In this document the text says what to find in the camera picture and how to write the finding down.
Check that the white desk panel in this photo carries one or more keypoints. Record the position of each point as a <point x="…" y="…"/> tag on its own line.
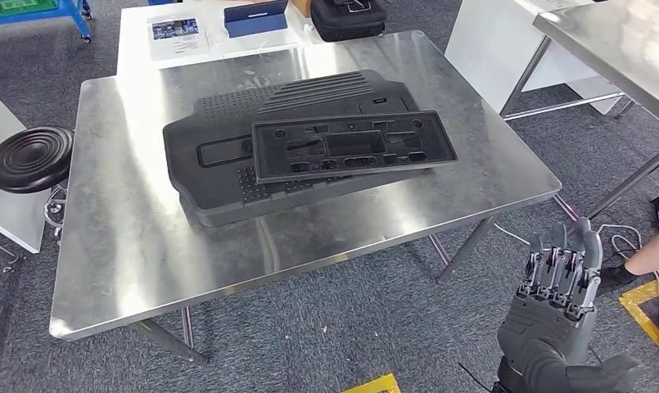
<point x="486" y="54"/>

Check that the brown cardboard box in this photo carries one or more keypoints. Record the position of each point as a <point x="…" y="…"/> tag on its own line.
<point x="302" y="5"/>

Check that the black stool chrome base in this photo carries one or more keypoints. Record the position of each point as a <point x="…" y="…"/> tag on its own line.
<point x="31" y="160"/>

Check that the printed paper sheet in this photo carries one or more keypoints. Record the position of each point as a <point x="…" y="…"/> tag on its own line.
<point x="177" y="38"/>

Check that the blue metal cart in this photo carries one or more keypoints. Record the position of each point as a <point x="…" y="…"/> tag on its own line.
<point x="69" y="13"/>

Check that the steel table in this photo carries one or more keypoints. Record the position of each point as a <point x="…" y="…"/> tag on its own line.
<point x="622" y="49"/>

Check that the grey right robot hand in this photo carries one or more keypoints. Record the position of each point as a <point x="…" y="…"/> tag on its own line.
<point x="551" y="325"/>

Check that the stainless steel workbench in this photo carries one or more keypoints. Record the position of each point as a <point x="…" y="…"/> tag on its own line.
<point x="117" y="244"/>

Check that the black zippered case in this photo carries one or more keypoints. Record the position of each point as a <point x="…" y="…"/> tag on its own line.
<point x="345" y="21"/>

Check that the yellow floor tape square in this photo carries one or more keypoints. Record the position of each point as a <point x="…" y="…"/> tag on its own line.
<point x="372" y="385"/>
<point x="641" y="317"/>

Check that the blue box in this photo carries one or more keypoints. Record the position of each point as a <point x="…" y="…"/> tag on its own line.
<point x="256" y="21"/>

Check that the black plastic frame part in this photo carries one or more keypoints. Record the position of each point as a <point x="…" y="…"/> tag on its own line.
<point x="356" y="171"/>

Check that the dark grey plastic panel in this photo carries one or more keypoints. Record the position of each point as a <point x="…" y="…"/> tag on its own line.
<point x="210" y="179"/>

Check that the person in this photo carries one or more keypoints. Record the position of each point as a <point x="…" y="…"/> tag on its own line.
<point x="652" y="255"/>

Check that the green plastic bin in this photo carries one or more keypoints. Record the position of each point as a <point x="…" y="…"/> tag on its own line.
<point x="14" y="5"/>

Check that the white desk steel frame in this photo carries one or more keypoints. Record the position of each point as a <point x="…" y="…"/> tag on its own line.
<point x="9" y="217"/>

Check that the white table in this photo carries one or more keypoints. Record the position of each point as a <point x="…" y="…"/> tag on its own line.
<point x="134" y="38"/>

